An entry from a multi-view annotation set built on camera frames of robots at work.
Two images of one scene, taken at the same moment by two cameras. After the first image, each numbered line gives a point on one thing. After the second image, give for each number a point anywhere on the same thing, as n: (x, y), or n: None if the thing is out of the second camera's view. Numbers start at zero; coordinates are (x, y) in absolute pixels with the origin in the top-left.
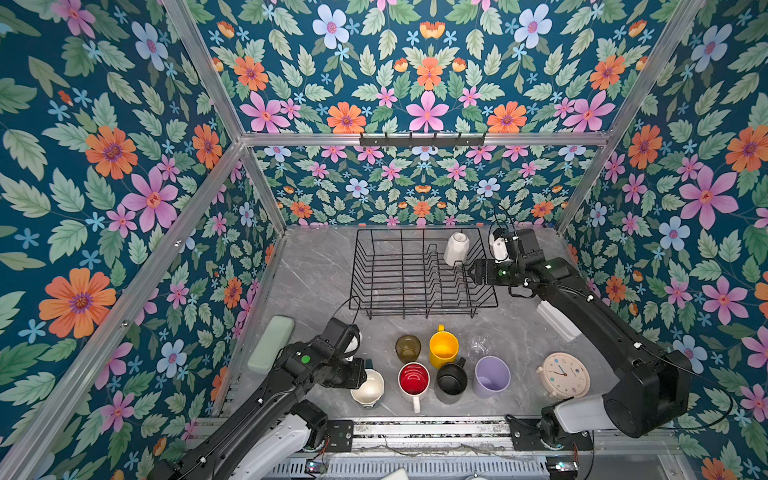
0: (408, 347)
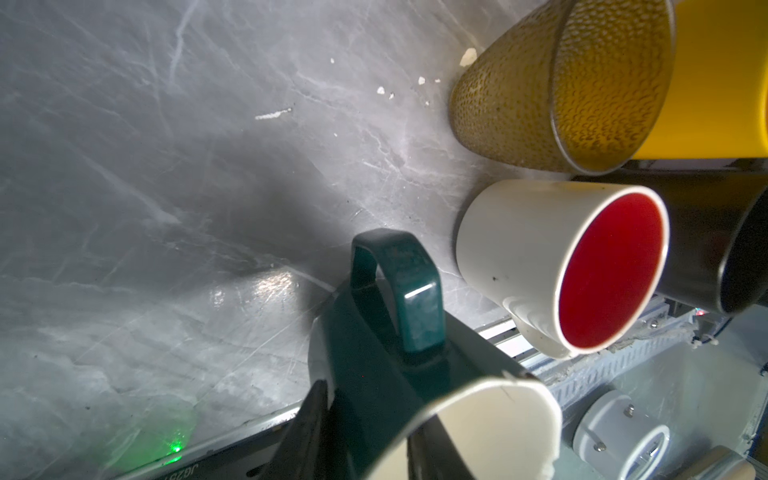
0: (577, 85)
